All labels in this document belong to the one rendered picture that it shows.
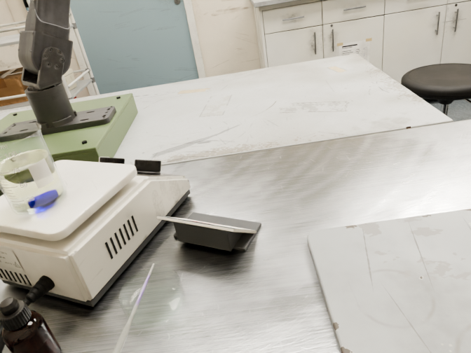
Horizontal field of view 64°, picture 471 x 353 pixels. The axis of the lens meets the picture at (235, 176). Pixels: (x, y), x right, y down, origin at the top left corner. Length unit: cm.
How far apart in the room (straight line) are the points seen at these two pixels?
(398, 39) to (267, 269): 268
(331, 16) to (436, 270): 251
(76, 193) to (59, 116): 35
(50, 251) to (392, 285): 29
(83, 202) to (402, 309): 29
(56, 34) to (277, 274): 53
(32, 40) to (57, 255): 43
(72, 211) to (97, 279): 7
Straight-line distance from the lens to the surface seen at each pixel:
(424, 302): 34
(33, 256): 39
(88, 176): 42
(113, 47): 342
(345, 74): 91
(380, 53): 295
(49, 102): 73
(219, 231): 38
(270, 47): 275
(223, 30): 330
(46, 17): 72
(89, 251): 37
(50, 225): 36
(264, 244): 40
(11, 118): 92
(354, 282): 35
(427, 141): 60
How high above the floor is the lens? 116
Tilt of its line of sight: 30 degrees down
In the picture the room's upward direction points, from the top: 10 degrees counter-clockwise
